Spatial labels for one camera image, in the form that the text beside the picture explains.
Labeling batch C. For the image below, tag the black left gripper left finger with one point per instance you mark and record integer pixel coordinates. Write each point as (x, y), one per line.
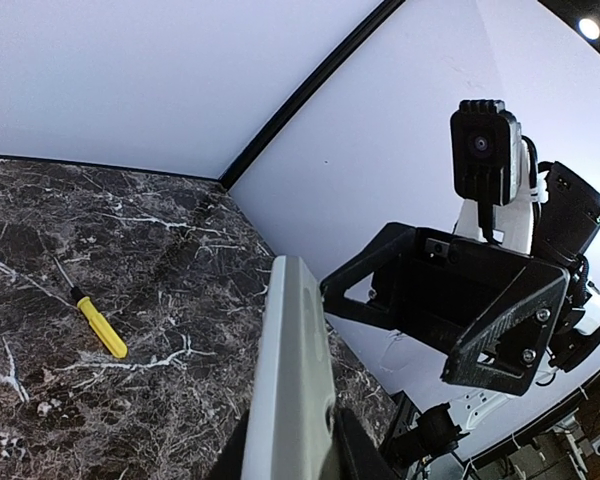
(228, 466)

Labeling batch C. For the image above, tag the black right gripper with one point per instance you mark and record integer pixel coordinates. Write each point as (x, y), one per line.
(455, 295)

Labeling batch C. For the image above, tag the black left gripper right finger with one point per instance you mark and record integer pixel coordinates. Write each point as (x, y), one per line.
(357, 456)

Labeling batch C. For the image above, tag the grey remote control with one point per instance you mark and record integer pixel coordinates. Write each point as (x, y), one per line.
(290, 429)

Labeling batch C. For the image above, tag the yellow handled screwdriver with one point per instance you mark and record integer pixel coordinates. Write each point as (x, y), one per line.
(97, 321)

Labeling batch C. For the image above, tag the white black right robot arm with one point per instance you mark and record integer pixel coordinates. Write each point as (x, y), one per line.
(554, 217)

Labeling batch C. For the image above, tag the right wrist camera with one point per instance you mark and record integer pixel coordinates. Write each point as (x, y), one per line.
(486, 151)

